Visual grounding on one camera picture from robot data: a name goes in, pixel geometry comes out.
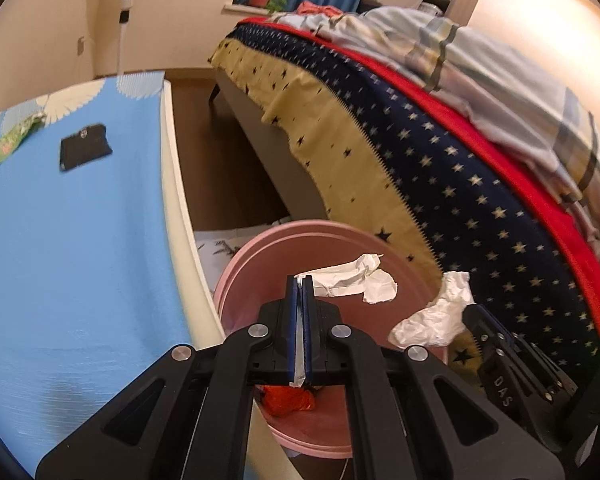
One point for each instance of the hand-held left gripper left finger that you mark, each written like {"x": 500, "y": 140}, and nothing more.
{"x": 296, "y": 310}

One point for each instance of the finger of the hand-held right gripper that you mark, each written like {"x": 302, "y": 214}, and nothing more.
{"x": 510, "y": 347}

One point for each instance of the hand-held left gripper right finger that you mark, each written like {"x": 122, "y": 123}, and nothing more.
{"x": 309, "y": 310}

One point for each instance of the white tissue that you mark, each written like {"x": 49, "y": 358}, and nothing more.
{"x": 430, "y": 320}
{"x": 350, "y": 280}

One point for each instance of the pink plastic bin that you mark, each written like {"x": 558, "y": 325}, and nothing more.
{"x": 360, "y": 320}

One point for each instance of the red plastic bag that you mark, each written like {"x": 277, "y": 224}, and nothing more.
{"x": 285, "y": 400}

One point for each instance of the white leaf print sheet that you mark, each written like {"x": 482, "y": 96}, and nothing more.
{"x": 220, "y": 255}

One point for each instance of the white table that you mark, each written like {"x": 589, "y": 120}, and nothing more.
{"x": 180, "y": 210}

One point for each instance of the bed with star blanket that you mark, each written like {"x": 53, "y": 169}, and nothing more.
{"x": 430, "y": 160}

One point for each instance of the blue feather print table mat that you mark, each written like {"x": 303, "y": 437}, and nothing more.
{"x": 80, "y": 260}

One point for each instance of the black wallet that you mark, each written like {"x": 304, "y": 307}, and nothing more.
{"x": 85, "y": 147}

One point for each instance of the plaid quilt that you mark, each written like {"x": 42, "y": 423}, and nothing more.
{"x": 480, "y": 60}

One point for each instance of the coral pink garment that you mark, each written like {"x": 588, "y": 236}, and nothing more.
{"x": 320, "y": 9}

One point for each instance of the white windowsill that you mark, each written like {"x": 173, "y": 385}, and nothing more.
{"x": 247, "y": 7}

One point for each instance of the green snack wrapper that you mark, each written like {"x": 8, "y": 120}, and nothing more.
{"x": 15, "y": 140}

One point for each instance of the white standing fan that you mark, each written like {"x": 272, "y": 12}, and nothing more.
{"x": 125, "y": 0}

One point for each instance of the grey bed frame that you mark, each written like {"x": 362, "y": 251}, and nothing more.
{"x": 260, "y": 130}

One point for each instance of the wall outlet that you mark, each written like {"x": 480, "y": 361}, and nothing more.
{"x": 81, "y": 46}

